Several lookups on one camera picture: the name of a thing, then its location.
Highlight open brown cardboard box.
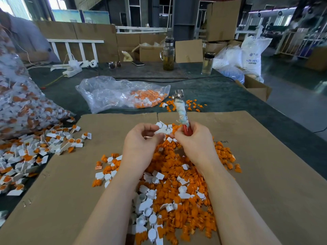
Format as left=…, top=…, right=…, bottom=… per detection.
left=235, top=75, right=273, bottom=102

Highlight glass bottle with black lid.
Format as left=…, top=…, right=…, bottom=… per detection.
left=201, top=52, right=216, bottom=76

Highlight row of upright cardboard sheets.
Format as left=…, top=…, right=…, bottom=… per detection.
left=33, top=20, right=170, bottom=63

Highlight glass tea jar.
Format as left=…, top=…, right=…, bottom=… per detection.
left=159, top=37, right=176, bottom=71

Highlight person's left hand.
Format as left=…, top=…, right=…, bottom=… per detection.
left=122, top=123, right=167, bottom=178

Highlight clear blue plastic bag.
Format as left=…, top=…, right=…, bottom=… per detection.
left=212, top=45, right=246, bottom=84

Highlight pile of orange and white parts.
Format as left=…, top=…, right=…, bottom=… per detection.
left=92, top=121, right=243, bottom=245

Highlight dark steel pillar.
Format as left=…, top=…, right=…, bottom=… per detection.
left=173, top=0, right=200, bottom=41

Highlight white railing frame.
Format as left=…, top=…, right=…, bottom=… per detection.
left=47, top=38, right=104, bottom=63

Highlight scatter of orange offcuts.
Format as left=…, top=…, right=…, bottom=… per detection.
left=159, top=98, right=207, bottom=112

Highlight tall brown cardboard box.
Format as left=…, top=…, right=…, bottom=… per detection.
left=206, top=0, right=242, bottom=42

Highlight person's right hand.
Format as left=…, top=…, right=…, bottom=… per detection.
left=174, top=122, right=222, bottom=173

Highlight open cardboard box with paper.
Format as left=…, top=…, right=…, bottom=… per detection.
left=131, top=40, right=168, bottom=63

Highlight silver red-handled pliers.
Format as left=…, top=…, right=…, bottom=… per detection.
left=174, top=89, right=194, bottom=137

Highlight large clear bag of seals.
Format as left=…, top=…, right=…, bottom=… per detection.
left=0, top=25, right=75, bottom=140

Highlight flat brown cardboard panel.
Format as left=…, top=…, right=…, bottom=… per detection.
left=175, top=39, right=204, bottom=63

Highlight white metal rack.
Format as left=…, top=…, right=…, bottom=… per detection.
left=276, top=28, right=327, bottom=59

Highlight white power strip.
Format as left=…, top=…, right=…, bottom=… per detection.
left=50, top=60, right=98, bottom=78

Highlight small clear plastic bag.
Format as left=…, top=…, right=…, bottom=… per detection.
left=76, top=75, right=171, bottom=114

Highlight person's left forearm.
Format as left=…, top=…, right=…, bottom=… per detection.
left=73, top=171, right=146, bottom=245

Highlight pile of assembled white-orange parts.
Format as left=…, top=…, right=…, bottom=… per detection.
left=0, top=119, right=94, bottom=228

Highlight white woven sack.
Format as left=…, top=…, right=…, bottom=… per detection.
left=241, top=25, right=273, bottom=82

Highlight brown cardboard sheet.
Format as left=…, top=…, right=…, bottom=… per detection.
left=156, top=111, right=327, bottom=245
left=0, top=113, right=160, bottom=245

